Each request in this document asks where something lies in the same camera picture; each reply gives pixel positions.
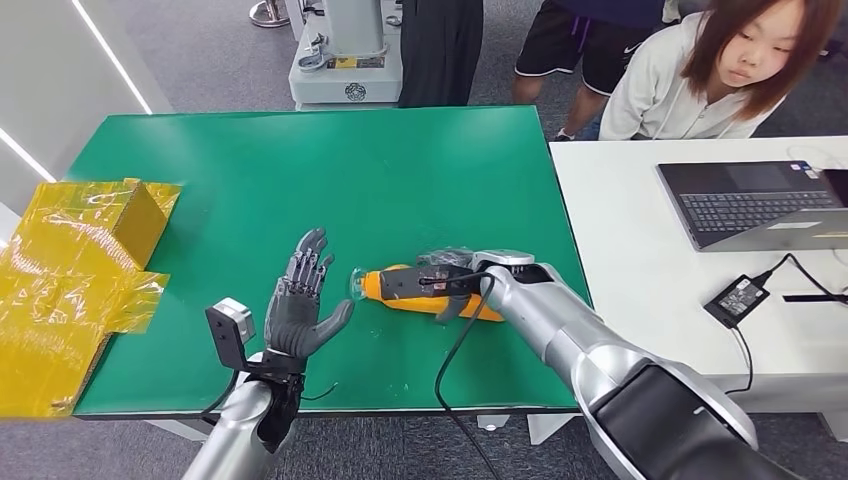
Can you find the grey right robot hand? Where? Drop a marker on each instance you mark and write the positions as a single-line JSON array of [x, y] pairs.
[[454, 310]]

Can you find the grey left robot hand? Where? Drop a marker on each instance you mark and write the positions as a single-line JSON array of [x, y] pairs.
[[295, 318]]

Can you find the orange detergent bottle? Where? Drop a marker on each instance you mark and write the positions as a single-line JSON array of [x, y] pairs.
[[414, 306]]

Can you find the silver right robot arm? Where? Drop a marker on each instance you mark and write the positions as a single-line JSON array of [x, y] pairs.
[[596, 371]]

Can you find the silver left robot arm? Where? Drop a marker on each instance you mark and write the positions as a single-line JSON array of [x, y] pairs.
[[228, 437]]

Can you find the yellow taped cardboard box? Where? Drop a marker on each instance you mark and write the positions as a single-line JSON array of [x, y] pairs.
[[66, 278]]

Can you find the white machine base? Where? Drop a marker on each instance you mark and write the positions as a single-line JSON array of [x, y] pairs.
[[348, 79]]

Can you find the person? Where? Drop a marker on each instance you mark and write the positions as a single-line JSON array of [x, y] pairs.
[[440, 46], [662, 86], [570, 40]]

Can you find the black power adapter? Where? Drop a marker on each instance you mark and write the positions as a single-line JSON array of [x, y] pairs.
[[736, 301]]

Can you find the chrome stanchion base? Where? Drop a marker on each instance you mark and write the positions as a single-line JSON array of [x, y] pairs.
[[268, 14]]

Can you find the dark grey laptop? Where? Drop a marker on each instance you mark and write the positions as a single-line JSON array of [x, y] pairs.
[[742, 205]]

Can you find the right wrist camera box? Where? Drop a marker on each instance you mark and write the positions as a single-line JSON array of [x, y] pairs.
[[404, 283]]

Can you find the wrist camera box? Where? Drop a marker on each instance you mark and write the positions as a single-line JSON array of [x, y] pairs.
[[404, 283], [228, 331]]

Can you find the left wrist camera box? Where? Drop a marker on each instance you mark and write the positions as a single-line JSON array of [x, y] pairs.
[[228, 331]]

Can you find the white wall light strip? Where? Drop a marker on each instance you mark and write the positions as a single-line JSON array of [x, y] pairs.
[[112, 56], [26, 156]]

